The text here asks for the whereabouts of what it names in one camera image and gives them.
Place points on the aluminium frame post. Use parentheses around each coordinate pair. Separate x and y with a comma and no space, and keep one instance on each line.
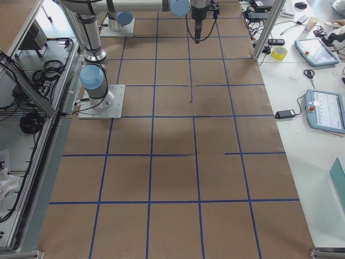
(272,18)

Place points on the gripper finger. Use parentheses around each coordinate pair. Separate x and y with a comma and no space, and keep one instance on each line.
(198,30)

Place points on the teach pendant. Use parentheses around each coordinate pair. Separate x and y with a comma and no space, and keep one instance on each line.
(325,111)
(315,52)

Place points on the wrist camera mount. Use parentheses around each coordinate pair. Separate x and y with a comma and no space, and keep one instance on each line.
(215,8)

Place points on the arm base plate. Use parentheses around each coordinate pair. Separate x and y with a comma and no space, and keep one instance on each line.
(126,31)
(110,107)

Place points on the black power adapter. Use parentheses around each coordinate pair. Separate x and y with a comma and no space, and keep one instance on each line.
(285,114)

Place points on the white crumpled cloth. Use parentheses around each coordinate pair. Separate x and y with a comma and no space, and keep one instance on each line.
(9,182)

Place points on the black handled scissors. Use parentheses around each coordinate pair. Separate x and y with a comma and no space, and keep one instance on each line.
(309,73)

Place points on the upper teach pendant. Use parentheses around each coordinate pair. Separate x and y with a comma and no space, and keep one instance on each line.
(315,52)

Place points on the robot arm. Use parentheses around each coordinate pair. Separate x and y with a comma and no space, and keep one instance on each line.
(118,20)
(98,20)

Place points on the yellow tape roll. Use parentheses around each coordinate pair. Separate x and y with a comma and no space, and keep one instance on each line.
(279,53)

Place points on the paper cup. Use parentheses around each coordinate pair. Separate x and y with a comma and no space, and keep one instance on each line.
(312,22)

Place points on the lower teach pendant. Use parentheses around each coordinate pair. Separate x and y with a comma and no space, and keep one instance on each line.
(325,111)

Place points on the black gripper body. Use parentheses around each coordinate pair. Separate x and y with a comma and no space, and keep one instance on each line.
(197,15)

